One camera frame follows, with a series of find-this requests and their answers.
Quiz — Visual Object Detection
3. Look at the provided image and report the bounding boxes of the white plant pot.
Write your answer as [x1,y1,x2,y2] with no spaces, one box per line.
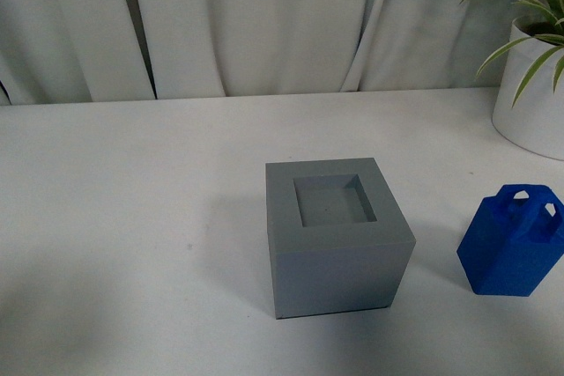
[492,39,563,160]

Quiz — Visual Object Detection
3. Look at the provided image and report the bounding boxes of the gray cube base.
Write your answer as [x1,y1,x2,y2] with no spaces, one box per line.
[265,158,416,319]

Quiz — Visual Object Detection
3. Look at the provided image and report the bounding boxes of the blue handled insert part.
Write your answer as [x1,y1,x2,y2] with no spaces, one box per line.
[456,184,563,297]

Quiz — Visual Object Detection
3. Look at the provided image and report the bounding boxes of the white pleated curtain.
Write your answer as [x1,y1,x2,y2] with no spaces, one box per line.
[1,0,525,106]

